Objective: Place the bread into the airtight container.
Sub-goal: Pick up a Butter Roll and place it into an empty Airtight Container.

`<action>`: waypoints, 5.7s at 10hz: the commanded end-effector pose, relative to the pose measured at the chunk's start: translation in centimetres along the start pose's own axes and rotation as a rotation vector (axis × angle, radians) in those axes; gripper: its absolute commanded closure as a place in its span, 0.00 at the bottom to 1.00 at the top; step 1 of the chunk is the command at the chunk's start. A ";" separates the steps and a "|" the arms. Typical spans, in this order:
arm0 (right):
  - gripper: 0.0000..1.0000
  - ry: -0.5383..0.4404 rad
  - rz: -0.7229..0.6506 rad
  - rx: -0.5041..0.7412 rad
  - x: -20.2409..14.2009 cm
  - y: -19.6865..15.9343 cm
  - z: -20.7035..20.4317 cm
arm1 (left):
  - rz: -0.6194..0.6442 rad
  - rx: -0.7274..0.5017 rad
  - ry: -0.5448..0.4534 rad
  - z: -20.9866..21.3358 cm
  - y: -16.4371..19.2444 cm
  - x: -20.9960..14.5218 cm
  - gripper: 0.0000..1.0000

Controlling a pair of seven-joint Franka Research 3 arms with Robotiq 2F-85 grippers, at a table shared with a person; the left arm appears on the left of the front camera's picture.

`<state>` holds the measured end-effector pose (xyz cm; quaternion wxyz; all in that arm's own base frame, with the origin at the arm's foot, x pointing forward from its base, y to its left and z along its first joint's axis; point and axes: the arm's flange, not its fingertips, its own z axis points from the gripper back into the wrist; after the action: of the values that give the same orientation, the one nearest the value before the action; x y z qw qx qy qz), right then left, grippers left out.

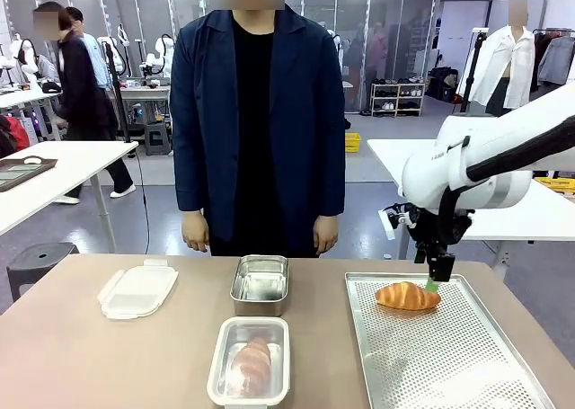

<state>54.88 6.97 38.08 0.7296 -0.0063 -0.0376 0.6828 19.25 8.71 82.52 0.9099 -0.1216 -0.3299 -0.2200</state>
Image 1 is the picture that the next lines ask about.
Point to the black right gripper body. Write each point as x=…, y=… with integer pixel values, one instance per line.
x=431, y=229

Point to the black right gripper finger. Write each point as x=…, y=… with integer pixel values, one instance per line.
x=440, y=267
x=420, y=252

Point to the golden brown croissant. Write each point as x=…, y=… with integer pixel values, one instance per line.
x=404, y=296

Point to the clear plastic clip lid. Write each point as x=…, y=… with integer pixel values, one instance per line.
x=251, y=321
x=137, y=290

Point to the golden brown bread roll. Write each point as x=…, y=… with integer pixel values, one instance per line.
x=251, y=364

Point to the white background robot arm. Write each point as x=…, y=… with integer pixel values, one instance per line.
x=164, y=56
x=24, y=58

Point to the navy sleeved left forearm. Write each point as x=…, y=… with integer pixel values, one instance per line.
x=331, y=180

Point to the navy sleeved right forearm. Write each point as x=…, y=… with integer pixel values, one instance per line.
x=188, y=180

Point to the stainless steel rectangular container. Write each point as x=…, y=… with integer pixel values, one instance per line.
x=245, y=401
x=259, y=285

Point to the person's left hand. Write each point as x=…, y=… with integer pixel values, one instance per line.
x=325, y=236

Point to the person's right hand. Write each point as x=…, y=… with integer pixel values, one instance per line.
x=196, y=231

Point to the large white work table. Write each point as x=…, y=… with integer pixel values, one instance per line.
x=516, y=222

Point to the perforated metal baking tray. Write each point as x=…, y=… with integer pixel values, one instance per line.
x=427, y=359

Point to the yellow plastic crate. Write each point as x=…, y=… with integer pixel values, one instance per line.
x=352, y=142

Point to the yellow flat crate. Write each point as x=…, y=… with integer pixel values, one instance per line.
x=557, y=185

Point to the wooden shoe rack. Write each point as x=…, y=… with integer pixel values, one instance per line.
x=397, y=99

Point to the black bag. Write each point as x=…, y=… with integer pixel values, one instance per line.
x=442, y=83

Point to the black tripod pole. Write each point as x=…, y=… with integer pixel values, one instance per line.
x=471, y=67

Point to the person in pink top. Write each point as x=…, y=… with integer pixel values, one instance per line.
x=378, y=51

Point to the clothes rack with garments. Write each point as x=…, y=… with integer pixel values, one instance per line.
x=554, y=63

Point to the person in navy coat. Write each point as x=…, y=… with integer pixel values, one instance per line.
x=202, y=112

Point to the grey step stool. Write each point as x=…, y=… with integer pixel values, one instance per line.
x=158, y=139

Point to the white side table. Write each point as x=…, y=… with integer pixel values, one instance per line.
x=67, y=166

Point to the person in dark jacket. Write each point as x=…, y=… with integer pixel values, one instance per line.
x=81, y=94

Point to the black round stool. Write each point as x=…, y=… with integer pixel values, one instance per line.
x=40, y=265

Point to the person in light blue shirt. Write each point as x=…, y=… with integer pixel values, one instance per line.
x=92, y=49

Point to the black cap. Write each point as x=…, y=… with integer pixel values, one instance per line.
x=50, y=86

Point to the brown tray with papers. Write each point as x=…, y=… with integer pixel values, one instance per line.
x=22, y=171

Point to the seated person in grey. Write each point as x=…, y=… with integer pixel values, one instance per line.
x=49, y=69

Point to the white background desk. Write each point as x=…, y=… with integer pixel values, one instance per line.
x=27, y=99

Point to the red backpack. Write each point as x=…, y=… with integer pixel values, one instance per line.
x=11, y=137

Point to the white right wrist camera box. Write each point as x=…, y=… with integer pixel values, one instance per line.
x=391, y=220

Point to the black camera stand pole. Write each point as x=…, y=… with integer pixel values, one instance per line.
x=117, y=103

